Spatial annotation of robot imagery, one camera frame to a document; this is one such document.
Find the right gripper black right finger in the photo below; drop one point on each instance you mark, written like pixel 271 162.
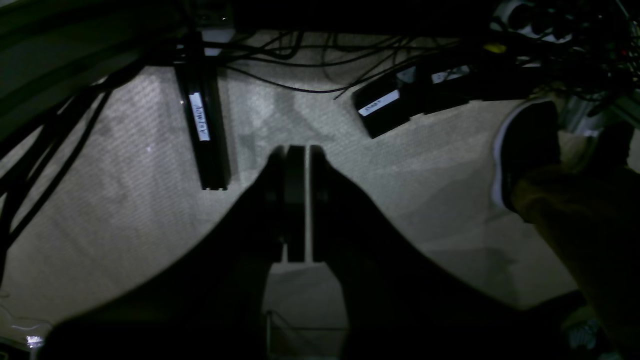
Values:
pixel 403 306

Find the black shoe with white sole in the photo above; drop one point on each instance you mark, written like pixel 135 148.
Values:
pixel 526 140

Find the white power strip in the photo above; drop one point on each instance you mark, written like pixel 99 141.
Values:
pixel 534 19

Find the black labelled power brick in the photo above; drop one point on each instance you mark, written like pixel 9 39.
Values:
pixel 393 99

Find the black aluminium frame bar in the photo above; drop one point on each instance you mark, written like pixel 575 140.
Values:
pixel 200 96

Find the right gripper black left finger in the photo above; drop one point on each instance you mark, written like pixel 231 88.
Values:
pixel 208 304

